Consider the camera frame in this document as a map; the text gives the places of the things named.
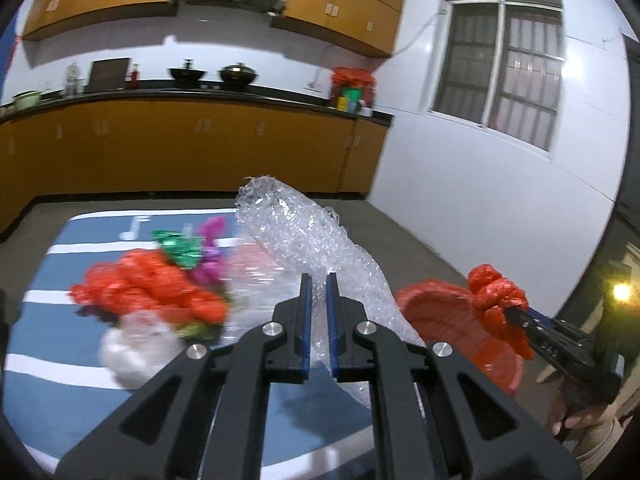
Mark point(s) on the beige right sleeve forearm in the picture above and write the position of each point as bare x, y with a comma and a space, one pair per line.
595, 444

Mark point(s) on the clear bubble wrap sheet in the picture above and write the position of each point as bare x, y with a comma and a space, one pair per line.
304, 237

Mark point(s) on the purple plastic bag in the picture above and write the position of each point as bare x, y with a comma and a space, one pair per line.
210, 269

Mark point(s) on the dark wooden cutting board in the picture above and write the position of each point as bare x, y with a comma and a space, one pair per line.
107, 75

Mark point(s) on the lower orange kitchen cabinets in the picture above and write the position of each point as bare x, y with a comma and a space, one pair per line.
148, 142

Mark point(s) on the left black wok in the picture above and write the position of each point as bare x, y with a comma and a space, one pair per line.
186, 74

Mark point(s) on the red sauce bottle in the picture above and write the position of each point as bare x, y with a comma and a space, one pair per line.
133, 82

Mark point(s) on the upper right orange cabinets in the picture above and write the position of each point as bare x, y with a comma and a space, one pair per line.
366, 27

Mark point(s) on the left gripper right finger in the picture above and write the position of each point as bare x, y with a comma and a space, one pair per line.
348, 360

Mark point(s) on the clear white plastic bag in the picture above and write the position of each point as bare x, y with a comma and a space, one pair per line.
137, 348

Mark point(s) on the glass jar with utensils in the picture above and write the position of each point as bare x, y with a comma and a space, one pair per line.
73, 82

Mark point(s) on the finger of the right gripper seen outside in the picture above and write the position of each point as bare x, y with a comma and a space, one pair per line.
529, 331

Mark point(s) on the red bag on counter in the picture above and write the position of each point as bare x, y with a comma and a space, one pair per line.
346, 79

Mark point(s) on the dark green plastic bag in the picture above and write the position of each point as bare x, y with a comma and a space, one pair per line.
181, 250

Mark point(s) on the right black wok with lid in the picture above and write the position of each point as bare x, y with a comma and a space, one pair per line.
237, 76

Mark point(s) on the blue white striped mat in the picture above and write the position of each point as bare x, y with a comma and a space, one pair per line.
68, 367

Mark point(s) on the person's right hand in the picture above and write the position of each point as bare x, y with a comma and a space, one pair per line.
595, 415

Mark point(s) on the small red bag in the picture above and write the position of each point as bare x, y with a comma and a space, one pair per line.
492, 296

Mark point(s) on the red plastic trash basket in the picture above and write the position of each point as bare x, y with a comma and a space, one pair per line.
440, 311

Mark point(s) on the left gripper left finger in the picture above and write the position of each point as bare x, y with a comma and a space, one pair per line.
290, 361

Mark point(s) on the green basin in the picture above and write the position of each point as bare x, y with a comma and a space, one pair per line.
26, 99

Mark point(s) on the large red plastic bag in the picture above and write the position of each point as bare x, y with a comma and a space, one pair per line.
143, 280

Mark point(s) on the barred window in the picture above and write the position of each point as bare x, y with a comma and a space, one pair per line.
501, 67

